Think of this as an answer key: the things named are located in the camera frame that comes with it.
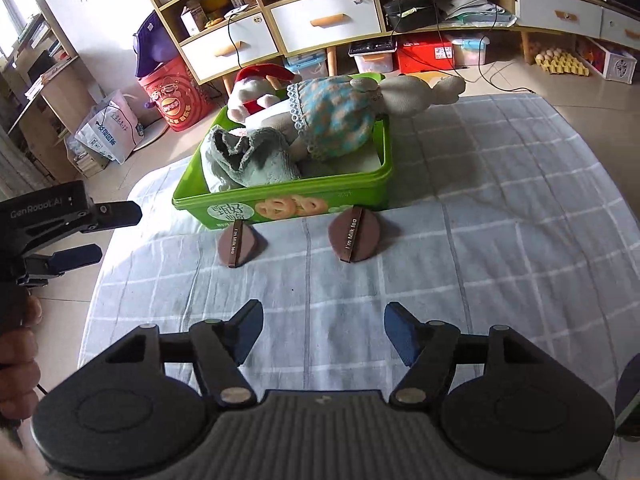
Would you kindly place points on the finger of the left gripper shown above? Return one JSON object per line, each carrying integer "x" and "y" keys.
{"x": 116, "y": 215}
{"x": 74, "y": 258}

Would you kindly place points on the yellow egg tray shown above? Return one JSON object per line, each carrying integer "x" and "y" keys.
{"x": 560, "y": 62}

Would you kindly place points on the pale green towel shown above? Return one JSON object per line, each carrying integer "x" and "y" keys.
{"x": 242, "y": 158}

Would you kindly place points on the green plastic bin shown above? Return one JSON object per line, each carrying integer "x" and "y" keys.
{"x": 357, "y": 179}

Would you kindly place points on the grey checked bed sheet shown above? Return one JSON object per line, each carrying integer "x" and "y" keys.
{"x": 501, "y": 215}

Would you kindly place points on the blue lid storage box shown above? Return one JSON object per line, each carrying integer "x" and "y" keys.
{"x": 308, "y": 65}

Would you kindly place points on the santa plush toy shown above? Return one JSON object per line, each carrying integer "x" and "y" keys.
{"x": 254, "y": 91}

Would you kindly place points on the brown pad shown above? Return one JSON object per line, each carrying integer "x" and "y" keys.
{"x": 354, "y": 234}
{"x": 236, "y": 244}

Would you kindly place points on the red cardboard box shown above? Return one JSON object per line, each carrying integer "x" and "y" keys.
{"x": 424, "y": 53}

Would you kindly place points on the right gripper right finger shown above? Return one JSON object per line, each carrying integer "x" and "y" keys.
{"x": 427, "y": 349}

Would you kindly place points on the wooden shelf cabinet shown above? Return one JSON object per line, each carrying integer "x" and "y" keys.
{"x": 218, "y": 37}

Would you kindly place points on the white paper bag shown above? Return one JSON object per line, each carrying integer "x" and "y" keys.
{"x": 111, "y": 128}

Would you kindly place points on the wooden desk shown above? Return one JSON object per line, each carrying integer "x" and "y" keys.
{"x": 55, "y": 89}

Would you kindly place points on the brown pad right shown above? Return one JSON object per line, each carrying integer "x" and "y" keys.
{"x": 354, "y": 234}

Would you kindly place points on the clear storage box pink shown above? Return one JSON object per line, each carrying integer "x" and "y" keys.
{"x": 375, "y": 62}

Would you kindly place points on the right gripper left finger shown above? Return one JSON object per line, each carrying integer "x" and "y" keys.
{"x": 219, "y": 348}

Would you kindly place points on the beige bunny plush blue dress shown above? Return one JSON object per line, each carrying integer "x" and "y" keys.
{"x": 331, "y": 117}

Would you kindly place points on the brown pad left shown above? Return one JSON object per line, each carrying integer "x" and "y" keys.
{"x": 236, "y": 244}

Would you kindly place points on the white decorated box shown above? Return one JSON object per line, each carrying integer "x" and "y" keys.
{"x": 611, "y": 63}

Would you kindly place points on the long wooden tv bench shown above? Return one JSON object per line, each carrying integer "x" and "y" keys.
{"x": 311, "y": 24}

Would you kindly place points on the red printed bucket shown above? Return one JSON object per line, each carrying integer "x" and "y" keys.
{"x": 174, "y": 92}

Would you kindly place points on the black bag on shelf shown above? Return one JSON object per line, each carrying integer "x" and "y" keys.
{"x": 408, "y": 15}

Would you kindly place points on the person left hand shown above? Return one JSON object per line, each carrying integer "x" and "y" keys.
{"x": 20, "y": 372}

